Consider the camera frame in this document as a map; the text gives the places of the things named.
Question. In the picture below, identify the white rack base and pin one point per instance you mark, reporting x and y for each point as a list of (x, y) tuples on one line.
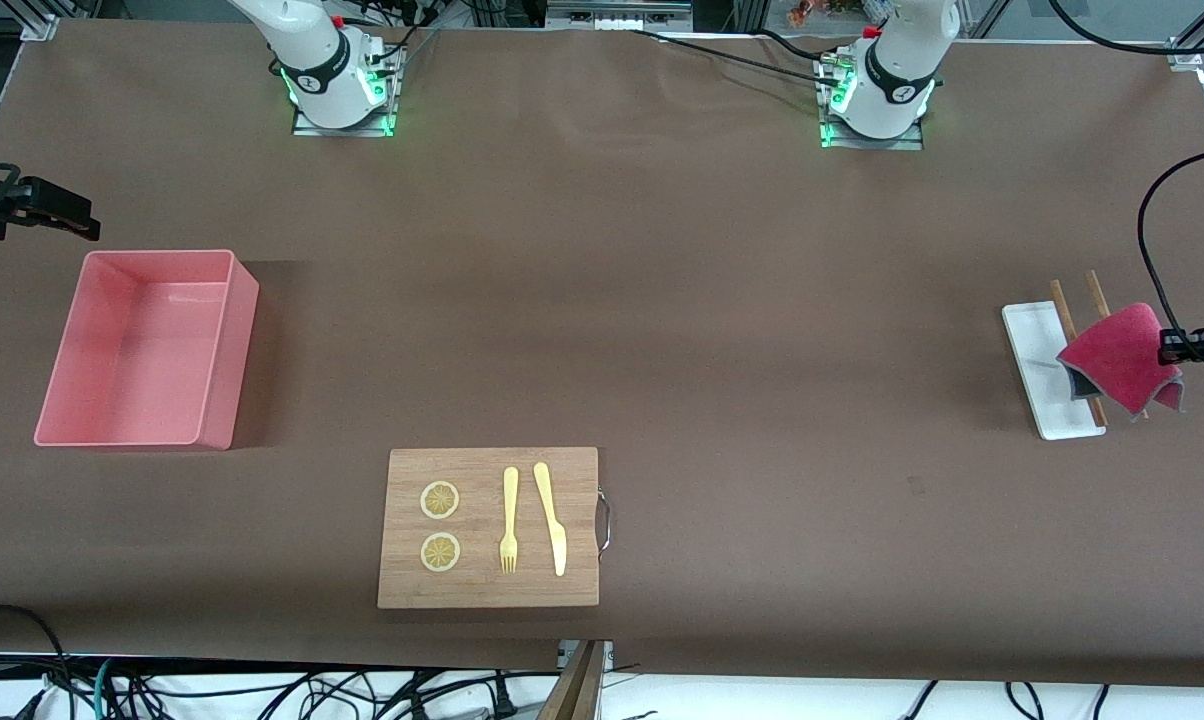
[(1037, 360)]

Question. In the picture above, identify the grey power strip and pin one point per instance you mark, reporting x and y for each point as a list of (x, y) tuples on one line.
[(617, 15)]

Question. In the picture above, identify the wooden cutting board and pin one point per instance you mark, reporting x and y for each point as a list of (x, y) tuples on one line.
[(482, 590)]

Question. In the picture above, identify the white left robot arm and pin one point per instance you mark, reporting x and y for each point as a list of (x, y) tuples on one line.
[(902, 60)]

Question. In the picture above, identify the pink and grey cloth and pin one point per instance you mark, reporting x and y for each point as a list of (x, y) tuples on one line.
[(1117, 360)]

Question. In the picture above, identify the brown wooden rod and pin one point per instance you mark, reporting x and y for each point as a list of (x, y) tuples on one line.
[(1097, 292), (1062, 310)]

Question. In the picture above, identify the pink plastic bin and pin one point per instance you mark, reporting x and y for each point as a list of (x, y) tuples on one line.
[(132, 350)]

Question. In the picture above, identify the wooden plank piece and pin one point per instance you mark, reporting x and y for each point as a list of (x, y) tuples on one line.
[(574, 690)]

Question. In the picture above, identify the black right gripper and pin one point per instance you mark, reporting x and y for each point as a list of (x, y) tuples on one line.
[(2, 205)]

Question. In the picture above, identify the lemon slice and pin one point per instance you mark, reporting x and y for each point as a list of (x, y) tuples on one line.
[(440, 500), (440, 552)]

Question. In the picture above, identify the yellow plastic knife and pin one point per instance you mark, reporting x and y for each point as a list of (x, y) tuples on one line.
[(552, 520)]

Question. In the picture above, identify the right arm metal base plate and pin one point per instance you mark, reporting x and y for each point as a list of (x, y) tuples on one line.
[(307, 128)]

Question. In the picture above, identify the yellow plastic fork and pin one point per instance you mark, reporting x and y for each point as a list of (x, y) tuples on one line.
[(510, 500)]

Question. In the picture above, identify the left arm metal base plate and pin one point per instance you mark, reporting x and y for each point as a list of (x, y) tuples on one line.
[(912, 143)]

